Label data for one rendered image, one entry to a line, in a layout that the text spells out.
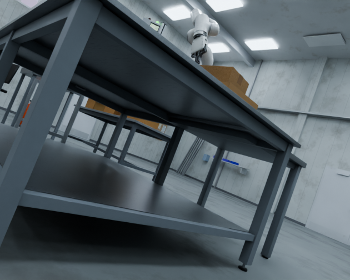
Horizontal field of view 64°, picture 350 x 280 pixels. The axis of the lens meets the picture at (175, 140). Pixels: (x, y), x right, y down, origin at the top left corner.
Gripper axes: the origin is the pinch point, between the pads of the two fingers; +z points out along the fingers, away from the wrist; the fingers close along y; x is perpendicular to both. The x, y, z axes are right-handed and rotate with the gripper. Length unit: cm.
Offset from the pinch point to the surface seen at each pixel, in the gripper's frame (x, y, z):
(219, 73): -18.0, -3.2, 0.3
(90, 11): 78, -30, 42
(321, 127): -896, 199, -330
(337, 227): -892, 167, 12
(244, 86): -37.7, -8.9, 1.2
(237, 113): -0.8, -28.8, 40.8
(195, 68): 36, -34, 39
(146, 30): 62, -34, 39
